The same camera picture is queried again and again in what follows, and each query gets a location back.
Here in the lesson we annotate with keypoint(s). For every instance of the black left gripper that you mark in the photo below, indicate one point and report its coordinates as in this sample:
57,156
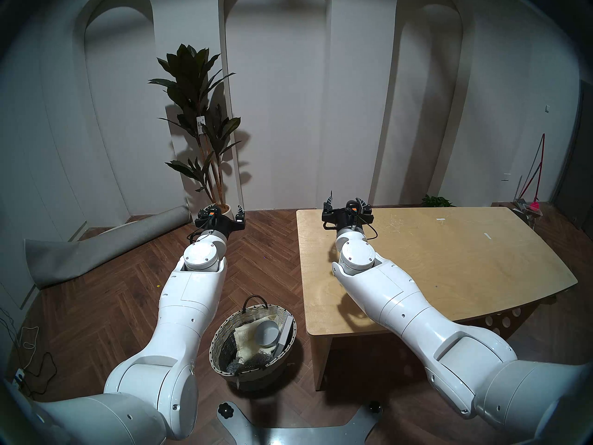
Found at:
224,224

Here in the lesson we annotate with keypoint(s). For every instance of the dark door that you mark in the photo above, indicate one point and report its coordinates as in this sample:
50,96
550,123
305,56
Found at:
579,170

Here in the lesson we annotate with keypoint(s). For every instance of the small green plant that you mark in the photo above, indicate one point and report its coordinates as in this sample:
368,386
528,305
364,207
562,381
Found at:
436,201

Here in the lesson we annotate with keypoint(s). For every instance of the tall potted plant white pot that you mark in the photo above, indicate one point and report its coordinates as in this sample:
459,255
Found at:
194,87

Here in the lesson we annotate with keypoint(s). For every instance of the grey fluffy duster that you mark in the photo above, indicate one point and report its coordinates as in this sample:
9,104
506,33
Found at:
252,361

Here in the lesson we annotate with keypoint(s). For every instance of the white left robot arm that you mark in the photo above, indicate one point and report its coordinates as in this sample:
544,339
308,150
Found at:
190,300

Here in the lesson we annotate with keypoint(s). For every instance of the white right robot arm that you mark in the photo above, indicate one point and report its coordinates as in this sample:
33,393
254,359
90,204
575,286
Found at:
394,300

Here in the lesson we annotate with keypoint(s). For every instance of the black star knob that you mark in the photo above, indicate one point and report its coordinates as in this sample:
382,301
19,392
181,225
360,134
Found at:
225,410
374,407

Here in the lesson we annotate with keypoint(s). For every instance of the white flat box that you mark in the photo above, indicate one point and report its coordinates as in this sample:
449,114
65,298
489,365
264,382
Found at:
285,335

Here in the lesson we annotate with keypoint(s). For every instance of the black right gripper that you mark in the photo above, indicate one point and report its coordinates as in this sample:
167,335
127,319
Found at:
345,220

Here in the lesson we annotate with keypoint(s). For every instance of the rolled grey carpet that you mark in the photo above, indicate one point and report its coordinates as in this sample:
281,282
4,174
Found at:
92,249

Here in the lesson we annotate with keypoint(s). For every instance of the white power strip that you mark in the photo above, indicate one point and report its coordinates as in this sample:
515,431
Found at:
18,378

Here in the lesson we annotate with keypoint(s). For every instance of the pale grey bowl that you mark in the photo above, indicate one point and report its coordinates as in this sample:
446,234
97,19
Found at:
268,333

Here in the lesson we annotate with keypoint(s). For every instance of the dustpan with pink brush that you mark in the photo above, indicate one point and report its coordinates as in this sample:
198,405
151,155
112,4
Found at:
533,206

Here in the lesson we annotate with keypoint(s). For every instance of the cream knitted cloth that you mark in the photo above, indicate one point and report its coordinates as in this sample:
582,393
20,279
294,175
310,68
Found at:
245,337

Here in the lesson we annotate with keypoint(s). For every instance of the light wooden table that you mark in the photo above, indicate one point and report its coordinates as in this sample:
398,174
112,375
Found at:
463,263

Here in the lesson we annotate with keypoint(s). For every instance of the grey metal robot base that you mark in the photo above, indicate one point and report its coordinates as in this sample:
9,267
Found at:
296,435

